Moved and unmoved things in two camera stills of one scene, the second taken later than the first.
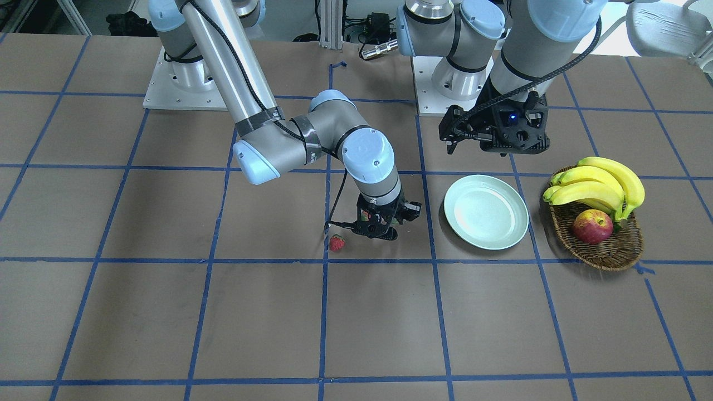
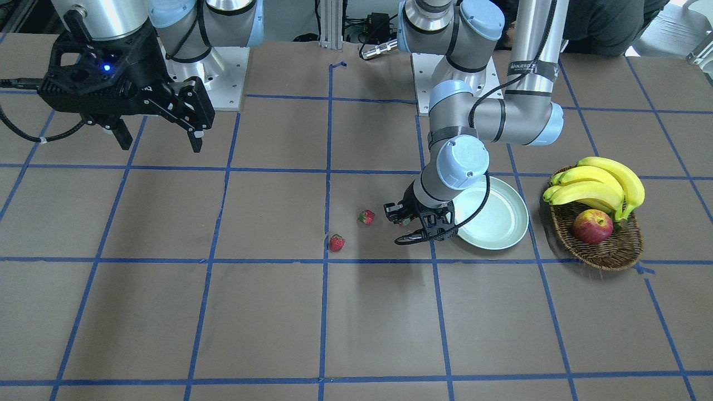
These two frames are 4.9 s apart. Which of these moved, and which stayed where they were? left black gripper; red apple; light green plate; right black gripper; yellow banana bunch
Moved: left black gripper; right black gripper
Stayed: yellow banana bunch; red apple; light green plate
